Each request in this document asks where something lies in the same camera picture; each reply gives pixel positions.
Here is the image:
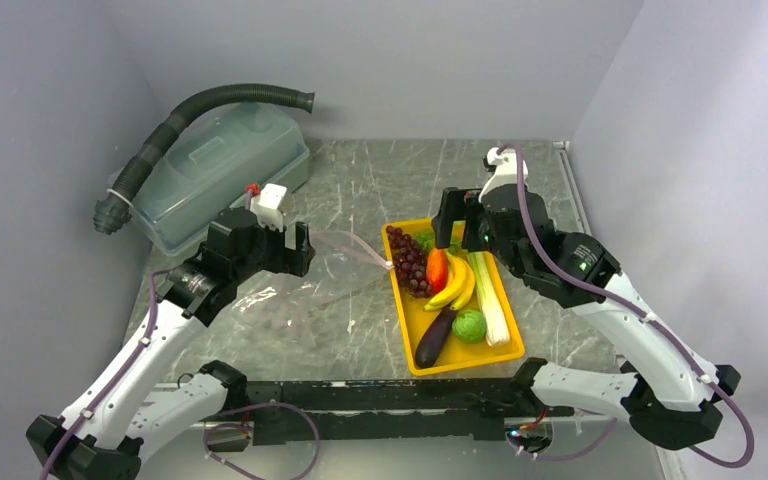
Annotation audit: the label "clear pink zip top bag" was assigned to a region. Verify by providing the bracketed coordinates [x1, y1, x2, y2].
[228, 230, 393, 348]

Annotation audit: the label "green white celery stalk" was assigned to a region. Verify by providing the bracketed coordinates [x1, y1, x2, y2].
[467, 252, 510, 347]

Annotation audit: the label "yellow plastic tray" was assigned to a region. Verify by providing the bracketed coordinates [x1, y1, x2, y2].
[381, 218, 525, 376]

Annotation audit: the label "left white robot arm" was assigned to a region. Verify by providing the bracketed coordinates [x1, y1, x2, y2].
[26, 207, 315, 479]

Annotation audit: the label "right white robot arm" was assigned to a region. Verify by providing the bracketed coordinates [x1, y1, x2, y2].
[432, 185, 740, 450]

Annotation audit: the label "orange red mango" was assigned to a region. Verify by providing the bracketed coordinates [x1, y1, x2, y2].
[425, 248, 448, 295]

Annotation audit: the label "yellow banana bunch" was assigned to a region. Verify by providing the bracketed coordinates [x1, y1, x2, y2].
[423, 250, 475, 312]

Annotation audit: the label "purple grape bunch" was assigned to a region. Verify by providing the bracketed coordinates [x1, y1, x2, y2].
[385, 225, 432, 298]

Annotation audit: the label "clear lidded storage box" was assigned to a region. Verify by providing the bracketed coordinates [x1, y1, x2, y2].
[131, 103, 310, 256]

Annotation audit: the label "purple eggplant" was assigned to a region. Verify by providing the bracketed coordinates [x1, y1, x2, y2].
[414, 306, 457, 369]

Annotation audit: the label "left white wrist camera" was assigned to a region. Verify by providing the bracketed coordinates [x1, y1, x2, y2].
[246, 183, 288, 231]

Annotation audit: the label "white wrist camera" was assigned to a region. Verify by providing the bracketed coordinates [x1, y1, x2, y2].
[479, 145, 528, 202]
[246, 183, 288, 231]

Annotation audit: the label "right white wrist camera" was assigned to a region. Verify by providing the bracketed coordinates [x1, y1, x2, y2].
[479, 145, 528, 202]

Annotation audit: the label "black corrugated hose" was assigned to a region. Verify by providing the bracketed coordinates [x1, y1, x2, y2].
[92, 83, 316, 236]

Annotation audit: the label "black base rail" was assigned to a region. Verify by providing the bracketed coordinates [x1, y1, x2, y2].
[214, 378, 573, 446]

